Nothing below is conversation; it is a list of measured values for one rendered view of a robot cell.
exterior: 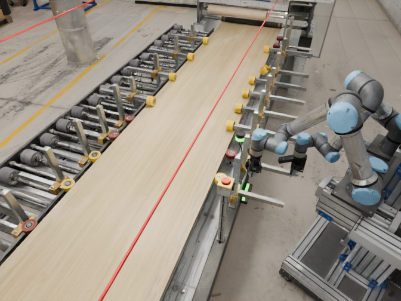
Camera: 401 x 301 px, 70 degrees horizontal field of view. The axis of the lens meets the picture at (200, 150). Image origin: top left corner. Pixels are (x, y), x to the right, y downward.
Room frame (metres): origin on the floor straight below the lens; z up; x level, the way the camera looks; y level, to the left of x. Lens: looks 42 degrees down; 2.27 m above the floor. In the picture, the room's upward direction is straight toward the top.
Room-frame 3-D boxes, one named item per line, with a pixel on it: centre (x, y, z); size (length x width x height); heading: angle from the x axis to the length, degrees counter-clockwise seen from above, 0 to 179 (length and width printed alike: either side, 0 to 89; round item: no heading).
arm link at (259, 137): (1.20, -0.32, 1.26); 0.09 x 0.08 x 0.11; 59
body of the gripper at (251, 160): (1.19, -0.31, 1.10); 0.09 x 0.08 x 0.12; 0
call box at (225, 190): (0.93, -0.12, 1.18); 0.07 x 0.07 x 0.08; 70
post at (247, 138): (1.41, -0.30, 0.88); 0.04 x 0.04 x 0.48; 70
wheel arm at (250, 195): (1.18, -0.32, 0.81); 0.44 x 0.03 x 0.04; 70
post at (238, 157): (1.18, -0.21, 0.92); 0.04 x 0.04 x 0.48; 70
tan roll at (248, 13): (4.05, -0.68, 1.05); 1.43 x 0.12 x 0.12; 70
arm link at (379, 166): (1.01, -0.87, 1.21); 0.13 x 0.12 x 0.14; 149
